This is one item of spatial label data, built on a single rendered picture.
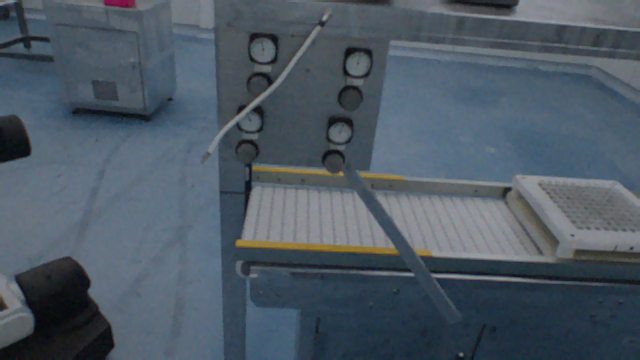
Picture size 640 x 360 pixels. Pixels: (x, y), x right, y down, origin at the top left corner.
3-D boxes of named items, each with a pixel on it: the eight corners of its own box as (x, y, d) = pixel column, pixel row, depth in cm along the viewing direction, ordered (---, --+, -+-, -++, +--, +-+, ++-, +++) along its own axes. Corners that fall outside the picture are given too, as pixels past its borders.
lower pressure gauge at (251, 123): (235, 133, 62) (235, 107, 60) (237, 129, 63) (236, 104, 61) (263, 135, 62) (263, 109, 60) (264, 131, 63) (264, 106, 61)
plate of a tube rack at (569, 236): (564, 249, 82) (568, 240, 80) (510, 181, 103) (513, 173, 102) (692, 256, 83) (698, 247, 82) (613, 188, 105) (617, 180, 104)
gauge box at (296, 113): (219, 162, 65) (215, 18, 56) (230, 133, 74) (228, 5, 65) (370, 172, 67) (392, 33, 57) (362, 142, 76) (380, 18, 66)
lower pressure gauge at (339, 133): (325, 144, 63) (327, 119, 61) (325, 140, 64) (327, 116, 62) (352, 146, 63) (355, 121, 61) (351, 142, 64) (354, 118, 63)
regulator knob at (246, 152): (233, 167, 63) (233, 137, 61) (235, 159, 65) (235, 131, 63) (257, 168, 63) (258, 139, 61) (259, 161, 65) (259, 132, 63)
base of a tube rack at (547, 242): (555, 270, 84) (559, 260, 83) (504, 200, 105) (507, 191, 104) (679, 276, 86) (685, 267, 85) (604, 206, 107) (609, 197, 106)
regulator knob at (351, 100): (337, 114, 60) (341, 82, 58) (336, 108, 62) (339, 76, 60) (362, 116, 60) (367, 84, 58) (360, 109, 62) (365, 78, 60)
